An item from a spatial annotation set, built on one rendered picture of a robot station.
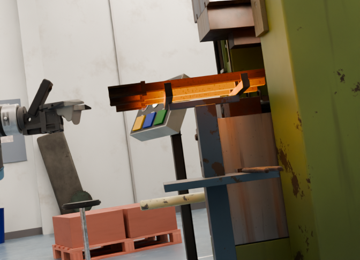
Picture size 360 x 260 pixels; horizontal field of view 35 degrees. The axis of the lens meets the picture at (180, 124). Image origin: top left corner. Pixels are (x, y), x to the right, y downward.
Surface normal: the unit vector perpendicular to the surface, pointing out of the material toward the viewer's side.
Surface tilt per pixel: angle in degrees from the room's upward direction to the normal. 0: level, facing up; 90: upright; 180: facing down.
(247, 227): 90
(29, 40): 90
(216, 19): 90
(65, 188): 90
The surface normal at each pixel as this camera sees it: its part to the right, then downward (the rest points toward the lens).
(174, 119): 0.56, -0.14
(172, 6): 0.32, -0.12
